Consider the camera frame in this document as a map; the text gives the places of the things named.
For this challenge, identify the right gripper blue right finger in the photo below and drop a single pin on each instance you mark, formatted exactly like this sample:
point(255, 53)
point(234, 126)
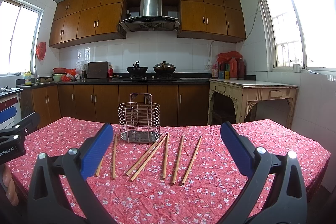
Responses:
point(286, 201)

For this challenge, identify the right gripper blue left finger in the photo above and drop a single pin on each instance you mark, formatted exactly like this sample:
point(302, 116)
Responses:
point(47, 200)

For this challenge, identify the wooden chopstick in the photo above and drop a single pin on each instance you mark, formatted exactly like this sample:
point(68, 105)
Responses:
point(99, 168)
point(165, 157)
point(114, 157)
point(191, 162)
point(174, 177)

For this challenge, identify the wooden chopstick crossed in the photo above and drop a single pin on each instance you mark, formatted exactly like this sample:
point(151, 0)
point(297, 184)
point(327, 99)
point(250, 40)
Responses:
point(148, 158)
point(144, 156)

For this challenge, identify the person's left hand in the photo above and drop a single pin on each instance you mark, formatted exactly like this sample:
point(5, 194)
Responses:
point(8, 182)

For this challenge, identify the yellow detergent bottle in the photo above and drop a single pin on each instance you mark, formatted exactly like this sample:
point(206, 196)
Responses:
point(27, 78)

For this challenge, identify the green basin with red bowl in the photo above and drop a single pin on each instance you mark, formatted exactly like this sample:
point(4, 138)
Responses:
point(58, 73)

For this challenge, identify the pink floral tablecloth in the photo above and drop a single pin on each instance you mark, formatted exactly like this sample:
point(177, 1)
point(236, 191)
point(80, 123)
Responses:
point(212, 184)

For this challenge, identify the dark wooden cutting board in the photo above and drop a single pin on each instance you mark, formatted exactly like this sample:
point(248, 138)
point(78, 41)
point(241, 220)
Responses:
point(97, 70)

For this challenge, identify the cream wooden side table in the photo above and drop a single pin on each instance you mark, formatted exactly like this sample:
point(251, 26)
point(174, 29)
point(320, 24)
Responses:
point(245, 94)

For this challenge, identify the red sauce bottle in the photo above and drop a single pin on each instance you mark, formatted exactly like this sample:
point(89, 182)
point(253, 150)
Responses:
point(110, 71)

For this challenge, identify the white mug on windowsill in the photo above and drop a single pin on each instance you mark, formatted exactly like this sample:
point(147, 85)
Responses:
point(296, 67)

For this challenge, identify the dark soy sauce jug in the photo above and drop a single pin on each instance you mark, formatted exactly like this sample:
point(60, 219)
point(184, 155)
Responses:
point(241, 69)

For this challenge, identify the gas stove top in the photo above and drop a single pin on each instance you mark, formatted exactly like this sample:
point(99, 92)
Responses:
point(148, 79)

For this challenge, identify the black wok on stove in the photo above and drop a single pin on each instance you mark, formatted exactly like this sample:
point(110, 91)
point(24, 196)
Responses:
point(137, 72)

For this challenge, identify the lower wooden base cabinets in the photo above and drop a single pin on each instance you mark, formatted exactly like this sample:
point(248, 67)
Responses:
point(180, 105)

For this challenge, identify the orange oil jug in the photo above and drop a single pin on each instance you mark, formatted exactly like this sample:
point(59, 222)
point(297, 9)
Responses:
point(233, 68)

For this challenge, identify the red plastic bag on counter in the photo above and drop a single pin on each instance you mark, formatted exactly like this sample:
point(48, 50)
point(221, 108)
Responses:
point(225, 57)

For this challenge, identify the lidded dark wok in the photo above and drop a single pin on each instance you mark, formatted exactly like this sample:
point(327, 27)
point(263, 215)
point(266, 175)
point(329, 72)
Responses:
point(164, 69)

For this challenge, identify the steel range hood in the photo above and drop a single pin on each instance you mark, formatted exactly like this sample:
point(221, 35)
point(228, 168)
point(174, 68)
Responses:
point(150, 15)

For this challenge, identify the red plastic bag on wall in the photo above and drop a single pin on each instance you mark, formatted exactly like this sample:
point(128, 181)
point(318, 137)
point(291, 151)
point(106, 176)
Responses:
point(41, 50)

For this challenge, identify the wire metal utensil holder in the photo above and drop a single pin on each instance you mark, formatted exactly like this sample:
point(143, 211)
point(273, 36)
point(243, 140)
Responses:
point(139, 119)

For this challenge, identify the upper wooden wall cabinets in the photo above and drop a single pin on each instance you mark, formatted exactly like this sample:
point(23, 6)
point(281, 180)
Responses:
point(85, 21)

